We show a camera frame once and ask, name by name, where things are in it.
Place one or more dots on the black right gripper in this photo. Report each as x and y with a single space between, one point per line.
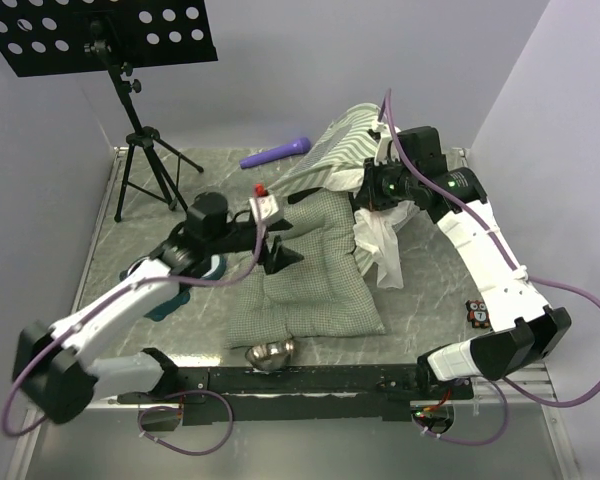
369 196

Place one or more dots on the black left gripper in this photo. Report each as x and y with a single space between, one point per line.
280 256

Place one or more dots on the grey checked cushion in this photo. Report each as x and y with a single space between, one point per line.
324 295

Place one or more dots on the stainless steel bowl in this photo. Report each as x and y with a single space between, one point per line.
271 357

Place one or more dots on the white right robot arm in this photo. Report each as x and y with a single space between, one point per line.
524 327

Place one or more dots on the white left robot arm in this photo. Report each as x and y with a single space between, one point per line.
58 366

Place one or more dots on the teal double pet feeder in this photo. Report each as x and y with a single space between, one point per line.
218 267

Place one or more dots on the purple plastic microphone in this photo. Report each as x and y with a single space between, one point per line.
299 146

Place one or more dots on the red owl number tag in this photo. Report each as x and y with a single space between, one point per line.
477 314

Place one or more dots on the black perforated music stand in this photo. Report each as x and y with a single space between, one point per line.
46 38

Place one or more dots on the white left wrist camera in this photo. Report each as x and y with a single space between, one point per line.
265 206

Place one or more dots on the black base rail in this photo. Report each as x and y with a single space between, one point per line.
379 391

